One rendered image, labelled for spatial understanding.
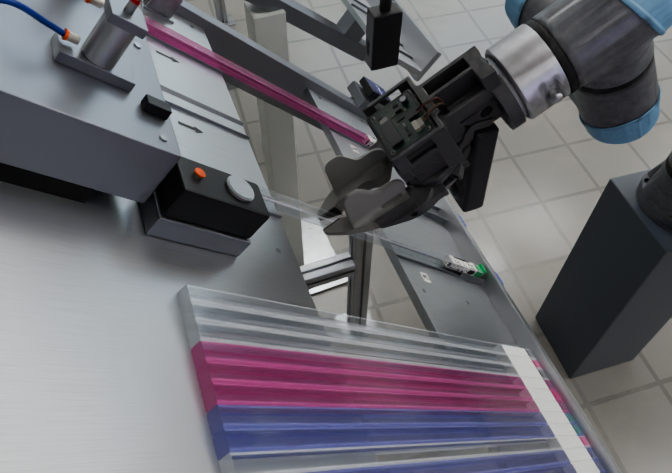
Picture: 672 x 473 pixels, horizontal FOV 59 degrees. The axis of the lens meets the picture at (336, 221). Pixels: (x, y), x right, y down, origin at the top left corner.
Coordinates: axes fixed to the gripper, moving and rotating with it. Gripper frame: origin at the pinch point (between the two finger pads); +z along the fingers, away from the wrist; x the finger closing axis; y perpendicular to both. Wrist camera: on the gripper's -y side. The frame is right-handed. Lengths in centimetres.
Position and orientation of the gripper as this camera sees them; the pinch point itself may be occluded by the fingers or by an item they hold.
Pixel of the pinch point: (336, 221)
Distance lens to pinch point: 60.0
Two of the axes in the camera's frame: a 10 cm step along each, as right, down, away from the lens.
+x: 3.5, 7.4, -5.8
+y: -4.8, -3.9, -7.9
